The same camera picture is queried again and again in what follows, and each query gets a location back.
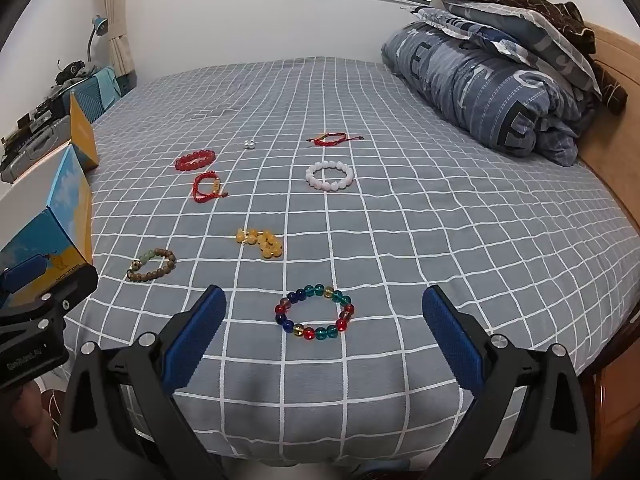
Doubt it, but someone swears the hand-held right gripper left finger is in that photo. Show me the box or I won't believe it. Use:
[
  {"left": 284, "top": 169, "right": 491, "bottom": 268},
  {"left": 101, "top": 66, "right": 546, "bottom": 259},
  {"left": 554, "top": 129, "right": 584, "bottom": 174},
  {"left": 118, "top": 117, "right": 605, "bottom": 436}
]
[{"left": 57, "top": 284, "right": 228, "bottom": 477}]

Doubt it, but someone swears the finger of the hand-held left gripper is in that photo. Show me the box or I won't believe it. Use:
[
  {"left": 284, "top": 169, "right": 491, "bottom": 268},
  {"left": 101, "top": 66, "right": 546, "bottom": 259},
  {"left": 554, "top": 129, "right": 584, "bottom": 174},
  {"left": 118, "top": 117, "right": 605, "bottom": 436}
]
[{"left": 0, "top": 254, "right": 99, "bottom": 312}]

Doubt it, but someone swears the thin red cord bracelet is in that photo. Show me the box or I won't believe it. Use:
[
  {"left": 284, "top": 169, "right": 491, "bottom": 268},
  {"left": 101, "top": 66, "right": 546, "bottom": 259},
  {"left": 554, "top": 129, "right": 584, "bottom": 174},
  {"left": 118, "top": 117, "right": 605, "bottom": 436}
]
[{"left": 306, "top": 131, "right": 365, "bottom": 147}]

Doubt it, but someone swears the grey lined pillow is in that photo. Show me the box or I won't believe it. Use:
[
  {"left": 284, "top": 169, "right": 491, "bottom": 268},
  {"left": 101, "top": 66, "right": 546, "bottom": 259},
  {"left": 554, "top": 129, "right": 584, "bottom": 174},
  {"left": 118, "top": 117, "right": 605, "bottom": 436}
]
[{"left": 442, "top": 1, "right": 602, "bottom": 97}]

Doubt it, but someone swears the wooden bed frame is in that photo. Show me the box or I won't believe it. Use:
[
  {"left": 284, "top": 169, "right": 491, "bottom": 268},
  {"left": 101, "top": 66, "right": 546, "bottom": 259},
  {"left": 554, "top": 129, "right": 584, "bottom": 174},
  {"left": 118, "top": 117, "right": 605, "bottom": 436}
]
[{"left": 575, "top": 20, "right": 640, "bottom": 480}]

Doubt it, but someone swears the wooden bead bracelet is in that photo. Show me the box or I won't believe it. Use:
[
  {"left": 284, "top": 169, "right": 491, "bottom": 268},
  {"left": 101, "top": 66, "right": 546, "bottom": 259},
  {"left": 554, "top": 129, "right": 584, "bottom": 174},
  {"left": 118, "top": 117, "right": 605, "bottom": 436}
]
[{"left": 125, "top": 247, "right": 177, "bottom": 283}]

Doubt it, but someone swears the folded grey blue duvet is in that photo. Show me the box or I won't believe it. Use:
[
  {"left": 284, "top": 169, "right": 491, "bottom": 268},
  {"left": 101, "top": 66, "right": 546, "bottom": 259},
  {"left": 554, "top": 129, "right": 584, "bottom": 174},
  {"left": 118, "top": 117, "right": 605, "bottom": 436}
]
[{"left": 381, "top": 22, "right": 601, "bottom": 167}]

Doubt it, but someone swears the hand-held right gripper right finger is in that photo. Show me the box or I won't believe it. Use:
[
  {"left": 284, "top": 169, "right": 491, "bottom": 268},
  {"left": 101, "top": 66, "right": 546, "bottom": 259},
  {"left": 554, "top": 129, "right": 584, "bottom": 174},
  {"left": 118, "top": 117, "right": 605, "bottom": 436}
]
[{"left": 421, "top": 284, "right": 594, "bottom": 480}]

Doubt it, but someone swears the yellow cardboard box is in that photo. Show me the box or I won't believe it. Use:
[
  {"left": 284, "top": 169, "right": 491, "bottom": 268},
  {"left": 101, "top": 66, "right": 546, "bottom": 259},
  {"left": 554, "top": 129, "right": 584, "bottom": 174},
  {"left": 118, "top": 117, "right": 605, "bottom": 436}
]
[{"left": 69, "top": 92, "right": 101, "bottom": 172}]

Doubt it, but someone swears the blue desk lamp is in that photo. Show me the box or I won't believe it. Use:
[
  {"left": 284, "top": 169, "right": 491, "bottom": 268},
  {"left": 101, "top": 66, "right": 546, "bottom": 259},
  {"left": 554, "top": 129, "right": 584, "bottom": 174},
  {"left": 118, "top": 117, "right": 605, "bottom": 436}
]
[{"left": 86, "top": 15, "right": 110, "bottom": 63}]

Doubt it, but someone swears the grey checked bed sheet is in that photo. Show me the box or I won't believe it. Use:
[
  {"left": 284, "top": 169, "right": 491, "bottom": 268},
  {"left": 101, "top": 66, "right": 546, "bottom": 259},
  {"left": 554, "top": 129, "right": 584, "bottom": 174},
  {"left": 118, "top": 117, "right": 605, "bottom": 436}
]
[{"left": 62, "top": 55, "right": 628, "bottom": 461}]

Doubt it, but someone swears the person's left hand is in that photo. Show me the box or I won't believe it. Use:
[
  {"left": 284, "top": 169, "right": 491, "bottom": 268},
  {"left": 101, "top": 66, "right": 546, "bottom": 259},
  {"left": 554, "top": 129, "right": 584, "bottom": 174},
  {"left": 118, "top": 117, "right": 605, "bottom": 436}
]
[{"left": 2, "top": 382, "right": 63, "bottom": 456}]

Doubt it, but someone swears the white bead bracelet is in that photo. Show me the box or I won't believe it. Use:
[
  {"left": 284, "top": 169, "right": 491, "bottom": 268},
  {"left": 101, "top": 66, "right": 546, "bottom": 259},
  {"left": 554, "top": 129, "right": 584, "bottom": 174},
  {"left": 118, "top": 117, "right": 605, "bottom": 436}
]
[{"left": 305, "top": 159, "right": 355, "bottom": 191}]

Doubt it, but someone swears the red cord gold charm bracelet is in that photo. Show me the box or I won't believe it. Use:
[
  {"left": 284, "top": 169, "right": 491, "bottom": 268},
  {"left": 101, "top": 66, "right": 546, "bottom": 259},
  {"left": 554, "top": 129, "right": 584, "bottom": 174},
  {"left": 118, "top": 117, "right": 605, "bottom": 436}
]
[{"left": 194, "top": 171, "right": 230, "bottom": 204}]

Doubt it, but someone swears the blue white patterned pillow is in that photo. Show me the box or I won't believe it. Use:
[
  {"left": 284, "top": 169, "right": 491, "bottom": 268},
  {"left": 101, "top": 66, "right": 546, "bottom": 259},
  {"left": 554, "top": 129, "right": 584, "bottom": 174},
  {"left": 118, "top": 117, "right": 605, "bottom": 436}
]
[{"left": 411, "top": 4, "right": 531, "bottom": 61}]

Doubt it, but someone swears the beige curtain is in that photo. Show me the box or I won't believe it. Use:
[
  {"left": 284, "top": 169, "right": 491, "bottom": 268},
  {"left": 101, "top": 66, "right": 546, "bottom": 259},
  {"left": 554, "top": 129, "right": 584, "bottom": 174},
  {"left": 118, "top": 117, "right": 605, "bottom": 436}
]
[{"left": 97, "top": 0, "right": 137, "bottom": 79}]

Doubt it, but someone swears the teal towel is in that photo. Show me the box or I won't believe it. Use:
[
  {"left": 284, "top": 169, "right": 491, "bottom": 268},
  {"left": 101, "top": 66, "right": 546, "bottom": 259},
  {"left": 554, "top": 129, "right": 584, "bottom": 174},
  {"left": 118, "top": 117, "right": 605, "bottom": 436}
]
[{"left": 95, "top": 67, "right": 123, "bottom": 108}]

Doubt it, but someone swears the yellow bead bracelet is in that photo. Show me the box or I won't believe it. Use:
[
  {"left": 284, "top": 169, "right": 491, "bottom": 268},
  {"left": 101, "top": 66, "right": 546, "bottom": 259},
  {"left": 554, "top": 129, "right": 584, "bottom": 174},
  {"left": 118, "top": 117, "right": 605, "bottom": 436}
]
[{"left": 235, "top": 227, "right": 284, "bottom": 260}]

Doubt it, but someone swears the multicolour glass bead bracelet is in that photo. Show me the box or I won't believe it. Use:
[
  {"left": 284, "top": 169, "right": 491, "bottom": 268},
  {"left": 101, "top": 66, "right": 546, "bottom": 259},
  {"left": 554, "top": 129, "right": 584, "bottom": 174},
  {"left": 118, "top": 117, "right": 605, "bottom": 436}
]
[{"left": 274, "top": 283, "right": 356, "bottom": 342}]

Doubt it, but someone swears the blue cloud print box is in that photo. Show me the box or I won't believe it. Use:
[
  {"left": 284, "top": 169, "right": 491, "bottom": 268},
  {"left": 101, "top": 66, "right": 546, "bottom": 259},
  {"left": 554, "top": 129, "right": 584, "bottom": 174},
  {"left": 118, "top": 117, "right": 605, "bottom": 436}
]
[{"left": 0, "top": 145, "right": 96, "bottom": 307}]

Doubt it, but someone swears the brown blanket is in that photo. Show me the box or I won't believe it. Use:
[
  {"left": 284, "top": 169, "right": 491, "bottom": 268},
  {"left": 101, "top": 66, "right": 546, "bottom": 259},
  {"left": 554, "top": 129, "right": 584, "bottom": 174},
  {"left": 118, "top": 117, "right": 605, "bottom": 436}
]
[{"left": 441, "top": 0, "right": 628, "bottom": 114}]

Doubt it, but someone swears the red bead bracelet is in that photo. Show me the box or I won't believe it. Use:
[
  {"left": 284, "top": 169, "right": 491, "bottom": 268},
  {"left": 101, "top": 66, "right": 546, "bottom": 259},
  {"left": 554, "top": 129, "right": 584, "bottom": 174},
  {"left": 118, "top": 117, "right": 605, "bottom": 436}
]
[{"left": 174, "top": 149, "right": 217, "bottom": 172}]

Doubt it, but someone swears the grey cassette radio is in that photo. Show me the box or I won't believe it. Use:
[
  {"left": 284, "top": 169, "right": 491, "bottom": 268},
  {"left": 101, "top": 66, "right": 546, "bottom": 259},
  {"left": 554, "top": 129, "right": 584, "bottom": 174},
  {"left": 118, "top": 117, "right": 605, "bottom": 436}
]
[{"left": 0, "top": 115, "right": 73, "bottom": 184}]

